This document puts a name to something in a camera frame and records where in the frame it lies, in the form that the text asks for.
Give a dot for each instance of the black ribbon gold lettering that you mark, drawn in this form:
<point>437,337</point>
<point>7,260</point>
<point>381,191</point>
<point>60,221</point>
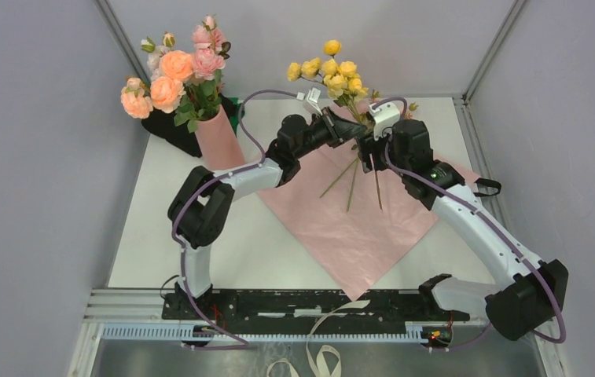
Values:
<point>490,187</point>

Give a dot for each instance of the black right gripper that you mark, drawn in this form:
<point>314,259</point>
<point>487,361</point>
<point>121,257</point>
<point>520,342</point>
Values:
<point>367,146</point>

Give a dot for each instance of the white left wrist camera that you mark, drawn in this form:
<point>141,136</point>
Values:
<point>310,101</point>

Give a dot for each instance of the purple wrapping paper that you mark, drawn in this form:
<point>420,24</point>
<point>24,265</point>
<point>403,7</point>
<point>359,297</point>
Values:
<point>357,231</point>

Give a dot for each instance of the orange rose stem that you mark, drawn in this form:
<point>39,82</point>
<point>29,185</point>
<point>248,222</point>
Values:
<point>165,95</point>
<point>177,65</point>

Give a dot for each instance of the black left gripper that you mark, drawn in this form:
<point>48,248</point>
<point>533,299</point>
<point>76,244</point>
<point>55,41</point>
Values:
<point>343,129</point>

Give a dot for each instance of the pink cylindrical vase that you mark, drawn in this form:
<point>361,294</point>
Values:
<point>218,143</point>

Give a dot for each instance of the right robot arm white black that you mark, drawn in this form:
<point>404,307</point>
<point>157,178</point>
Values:
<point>529,293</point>

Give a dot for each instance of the black cloth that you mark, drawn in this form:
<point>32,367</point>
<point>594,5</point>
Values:
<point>162,125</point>

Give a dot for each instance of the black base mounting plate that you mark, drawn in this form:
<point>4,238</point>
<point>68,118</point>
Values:
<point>408,305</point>

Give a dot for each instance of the pink flowers in vase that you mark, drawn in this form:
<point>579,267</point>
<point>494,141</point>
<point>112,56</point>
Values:
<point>157,51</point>

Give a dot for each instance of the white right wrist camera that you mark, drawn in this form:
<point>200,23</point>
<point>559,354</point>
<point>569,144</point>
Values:
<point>384,117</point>

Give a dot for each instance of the aluminium frame rail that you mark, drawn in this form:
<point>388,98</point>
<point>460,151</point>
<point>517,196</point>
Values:
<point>483,163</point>

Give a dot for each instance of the green cloth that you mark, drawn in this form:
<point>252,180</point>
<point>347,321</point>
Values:
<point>233,111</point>

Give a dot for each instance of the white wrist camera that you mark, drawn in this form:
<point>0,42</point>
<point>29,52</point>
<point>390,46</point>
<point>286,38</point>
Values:
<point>384,117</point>
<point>310,101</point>

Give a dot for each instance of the pink rose stem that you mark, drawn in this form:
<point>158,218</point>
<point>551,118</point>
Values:
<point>209,58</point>

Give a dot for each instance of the pink and yellow flower bouquet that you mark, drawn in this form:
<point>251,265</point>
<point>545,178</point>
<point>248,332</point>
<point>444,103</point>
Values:
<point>368,159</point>

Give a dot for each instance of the yellow flower stem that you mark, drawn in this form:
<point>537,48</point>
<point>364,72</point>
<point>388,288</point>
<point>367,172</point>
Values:
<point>343,83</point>

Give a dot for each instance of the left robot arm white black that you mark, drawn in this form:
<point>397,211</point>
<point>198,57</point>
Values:
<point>199,211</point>

